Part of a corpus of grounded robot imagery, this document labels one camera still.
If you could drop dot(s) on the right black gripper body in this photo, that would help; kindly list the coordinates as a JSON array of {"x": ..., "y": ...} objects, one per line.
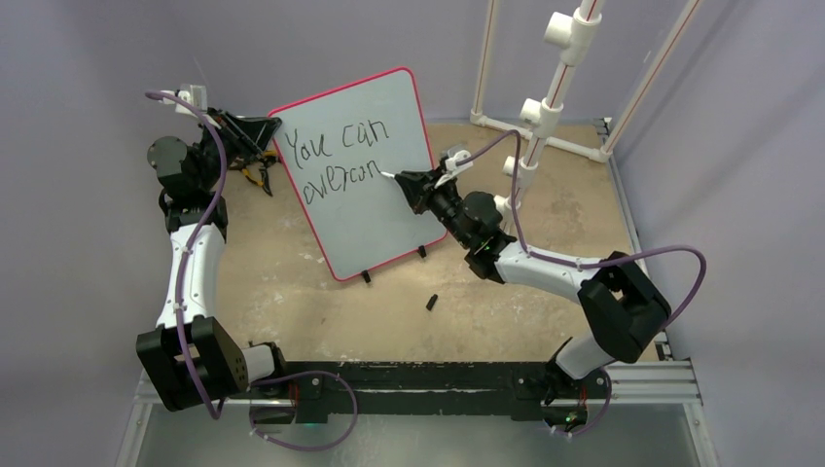
[{"x": 419, "y": 202}]

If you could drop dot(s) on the black marker cap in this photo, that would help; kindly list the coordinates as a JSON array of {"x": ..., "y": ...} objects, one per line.
[{"x": 431, "y": 302}]

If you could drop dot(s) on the pink framed whiteboard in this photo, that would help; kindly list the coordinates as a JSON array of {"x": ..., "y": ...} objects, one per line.
[{"x": 333, "y": 146}]

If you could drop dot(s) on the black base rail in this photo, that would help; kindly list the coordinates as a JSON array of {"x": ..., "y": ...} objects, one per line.
[{"x": 522, "y": 391}]

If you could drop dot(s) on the white PVC pipe frame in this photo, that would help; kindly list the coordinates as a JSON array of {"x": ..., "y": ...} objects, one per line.
[{"x": 573, "y": 34}]

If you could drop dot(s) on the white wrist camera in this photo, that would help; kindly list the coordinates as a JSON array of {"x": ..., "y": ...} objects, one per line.
[
  {"x": 453, "y": 161},
  {"x": 194, "y": 95}
]

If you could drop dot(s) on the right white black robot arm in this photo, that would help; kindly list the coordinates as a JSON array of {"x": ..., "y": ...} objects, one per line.
[{"x": 623, "y": 308}]

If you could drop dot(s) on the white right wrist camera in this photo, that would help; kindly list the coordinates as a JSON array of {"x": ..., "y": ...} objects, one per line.
[{"x": 453, "y": 161}]

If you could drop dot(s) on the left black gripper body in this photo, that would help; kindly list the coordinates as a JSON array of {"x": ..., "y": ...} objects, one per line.
[{"x": 235, "y": 143}]

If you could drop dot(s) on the yellow black pliers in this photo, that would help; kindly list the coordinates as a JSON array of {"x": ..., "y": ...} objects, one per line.
[{"x": 256, "y": 171}]

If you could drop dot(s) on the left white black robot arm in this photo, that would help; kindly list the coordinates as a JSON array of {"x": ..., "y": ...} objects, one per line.
[{"x": 189, "y": 357}]

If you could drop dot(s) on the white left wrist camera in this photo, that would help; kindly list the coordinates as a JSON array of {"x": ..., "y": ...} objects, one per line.
[{"x": 194, "y": 95}]

